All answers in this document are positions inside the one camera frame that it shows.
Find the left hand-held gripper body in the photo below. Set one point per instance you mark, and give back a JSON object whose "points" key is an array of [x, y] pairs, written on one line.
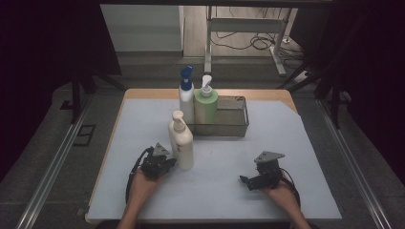
{"points": [[154, 167]]}

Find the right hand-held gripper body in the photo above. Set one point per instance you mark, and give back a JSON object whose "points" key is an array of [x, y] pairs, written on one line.
{"points": [[269, 175]]}

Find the cream pump bottle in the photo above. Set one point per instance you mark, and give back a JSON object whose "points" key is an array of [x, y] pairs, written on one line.
{"points": [[184, 149]]}

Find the metal mesh basket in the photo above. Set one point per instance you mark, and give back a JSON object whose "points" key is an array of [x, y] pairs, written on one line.
{"points": [[232, 120]]}

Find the white bottle with blue cap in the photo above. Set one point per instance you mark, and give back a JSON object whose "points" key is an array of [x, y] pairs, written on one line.
{"points": [[185, 101]]}

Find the green pump bottle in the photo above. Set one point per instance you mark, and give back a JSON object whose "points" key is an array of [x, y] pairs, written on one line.
{"points": [[205, 108]]}

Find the person's left hand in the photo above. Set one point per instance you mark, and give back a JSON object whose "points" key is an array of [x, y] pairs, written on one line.
{"points": [[141, 189]]}

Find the person's right hand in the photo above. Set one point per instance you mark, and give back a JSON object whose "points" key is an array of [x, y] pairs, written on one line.
{"points": [[285, 195]]}

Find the white table mat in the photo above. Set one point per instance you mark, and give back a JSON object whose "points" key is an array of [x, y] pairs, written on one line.
{"points": [[219, 197]]}

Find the black metal stand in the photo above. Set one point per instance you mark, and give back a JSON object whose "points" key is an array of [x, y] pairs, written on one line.
{"points": [[76, 95], [334, 101]]}

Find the white power strip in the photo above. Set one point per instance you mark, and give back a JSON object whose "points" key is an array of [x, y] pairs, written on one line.
{"points": [[304, 76]]}

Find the white cabinet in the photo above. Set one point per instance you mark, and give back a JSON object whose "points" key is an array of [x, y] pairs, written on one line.
{"points": [[143, 28]]}

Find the dark curtain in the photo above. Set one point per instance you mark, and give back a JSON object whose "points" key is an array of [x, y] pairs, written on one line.
{"points": [[369, 79], [38, 63]]}

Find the aluminium rail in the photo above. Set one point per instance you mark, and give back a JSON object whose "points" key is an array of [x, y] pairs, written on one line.
{"points": [[353, 165], [51, 178]]}

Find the white desk frame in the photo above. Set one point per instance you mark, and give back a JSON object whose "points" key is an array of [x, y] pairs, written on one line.
{"points": [[245, 24]]}

